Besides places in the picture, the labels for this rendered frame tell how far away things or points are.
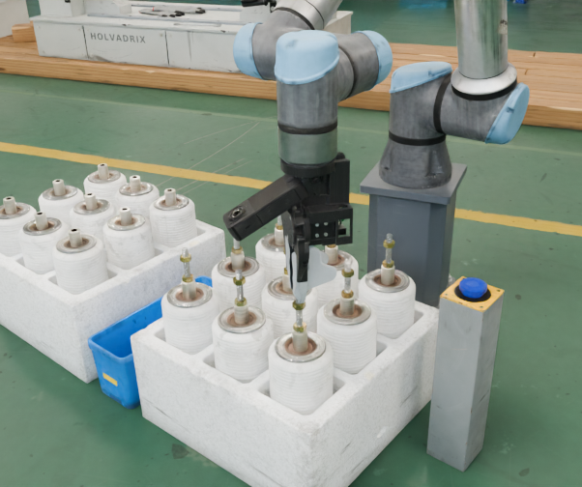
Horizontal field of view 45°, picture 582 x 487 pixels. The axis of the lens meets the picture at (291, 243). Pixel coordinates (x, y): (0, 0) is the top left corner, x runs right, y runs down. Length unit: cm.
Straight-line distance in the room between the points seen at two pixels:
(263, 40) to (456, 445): 70
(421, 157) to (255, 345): 55
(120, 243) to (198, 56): 195
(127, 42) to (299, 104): 266
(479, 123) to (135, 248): 70
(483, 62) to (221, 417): 74
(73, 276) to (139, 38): 217
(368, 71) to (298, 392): 46
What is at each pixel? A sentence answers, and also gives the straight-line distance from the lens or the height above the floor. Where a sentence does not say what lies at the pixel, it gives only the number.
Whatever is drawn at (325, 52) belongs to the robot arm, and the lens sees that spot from 84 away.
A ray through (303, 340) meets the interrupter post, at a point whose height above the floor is 27.
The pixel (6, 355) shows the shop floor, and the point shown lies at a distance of 159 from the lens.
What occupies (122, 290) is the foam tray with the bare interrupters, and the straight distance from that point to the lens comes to 141.
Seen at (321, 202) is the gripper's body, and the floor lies 49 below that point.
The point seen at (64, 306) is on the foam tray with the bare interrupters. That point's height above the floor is 17.
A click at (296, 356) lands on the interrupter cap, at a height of 25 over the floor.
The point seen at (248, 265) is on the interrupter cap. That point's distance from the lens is 126.
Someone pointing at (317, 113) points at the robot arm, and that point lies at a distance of 86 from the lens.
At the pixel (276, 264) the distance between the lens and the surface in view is 131.
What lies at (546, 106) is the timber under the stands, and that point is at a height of 8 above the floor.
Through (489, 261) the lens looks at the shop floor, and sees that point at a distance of 183.
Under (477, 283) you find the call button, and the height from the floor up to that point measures 33.
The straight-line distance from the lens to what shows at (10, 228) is 157.
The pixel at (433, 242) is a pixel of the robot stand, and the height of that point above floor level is 19.
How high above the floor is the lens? 88
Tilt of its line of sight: 28 degrees down
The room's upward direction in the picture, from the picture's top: 2 degrees counter-clockwise
